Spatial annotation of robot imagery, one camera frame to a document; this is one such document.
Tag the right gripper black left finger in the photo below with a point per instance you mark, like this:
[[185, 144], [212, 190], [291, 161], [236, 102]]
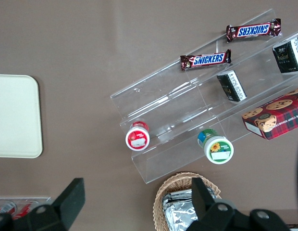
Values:
[[67, 204]]

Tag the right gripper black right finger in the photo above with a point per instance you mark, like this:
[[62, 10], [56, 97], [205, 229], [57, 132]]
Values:
[[204, 207]]

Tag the foil-wrapped sandwich pack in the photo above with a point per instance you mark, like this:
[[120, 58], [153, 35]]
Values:
[[180, 216], [177, 194]]

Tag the oval wicker basket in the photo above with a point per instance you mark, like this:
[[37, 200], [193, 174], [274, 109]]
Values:
[[161, 199]]

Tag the cream plastic tray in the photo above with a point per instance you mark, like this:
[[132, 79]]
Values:
[[16, 115]]

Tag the clear acrylic bottle rack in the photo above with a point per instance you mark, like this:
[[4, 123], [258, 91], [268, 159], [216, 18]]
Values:
[[24, 199]]

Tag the green-lidded small jar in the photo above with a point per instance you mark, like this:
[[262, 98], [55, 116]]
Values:
[[217, 149]]

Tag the red-lidded small jar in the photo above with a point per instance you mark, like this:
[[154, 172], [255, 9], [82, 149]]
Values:
[[137, 139]]

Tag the clear acrylic stepped display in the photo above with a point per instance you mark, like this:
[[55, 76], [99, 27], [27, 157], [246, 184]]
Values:
[[177, 101]]

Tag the red tartan cookie box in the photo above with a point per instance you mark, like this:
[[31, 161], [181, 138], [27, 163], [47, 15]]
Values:
[[276, 115]]

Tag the small black tea box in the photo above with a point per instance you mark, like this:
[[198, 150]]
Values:
[[232, 86], [287, 56]]

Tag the Snickers chocolate bar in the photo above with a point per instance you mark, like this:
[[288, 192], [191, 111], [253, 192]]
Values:
[[206, 59], [253, 30]]

